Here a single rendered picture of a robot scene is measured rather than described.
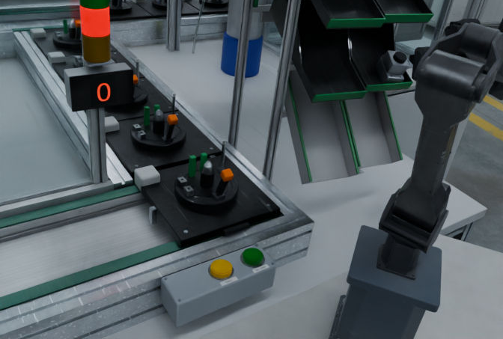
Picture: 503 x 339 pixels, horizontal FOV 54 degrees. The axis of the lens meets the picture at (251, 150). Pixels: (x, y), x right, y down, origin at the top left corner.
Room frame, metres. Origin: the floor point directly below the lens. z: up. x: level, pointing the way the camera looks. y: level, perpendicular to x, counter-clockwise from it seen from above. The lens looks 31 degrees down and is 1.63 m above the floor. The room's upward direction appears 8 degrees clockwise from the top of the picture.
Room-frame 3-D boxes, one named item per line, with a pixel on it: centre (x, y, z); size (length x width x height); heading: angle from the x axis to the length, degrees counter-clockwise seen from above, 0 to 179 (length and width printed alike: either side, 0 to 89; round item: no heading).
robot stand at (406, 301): (0.64, -0.27, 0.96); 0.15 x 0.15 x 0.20; 74
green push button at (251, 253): (0.71, -0.03, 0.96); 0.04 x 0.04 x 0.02
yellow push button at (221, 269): (0.67, 0.03, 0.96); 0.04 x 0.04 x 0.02
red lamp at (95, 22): (0.87, 0.31, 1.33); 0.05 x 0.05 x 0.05
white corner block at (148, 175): (0.91, 0.22, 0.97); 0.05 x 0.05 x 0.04; 37
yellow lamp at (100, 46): (0.87, 0.31, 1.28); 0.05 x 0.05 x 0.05
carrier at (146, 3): (2.27, 0.47, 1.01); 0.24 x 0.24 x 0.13; 37
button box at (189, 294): (0.67, 0.03, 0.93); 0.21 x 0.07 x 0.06; 127
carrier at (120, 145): (1.09, 0.24, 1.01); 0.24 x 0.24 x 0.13; 37
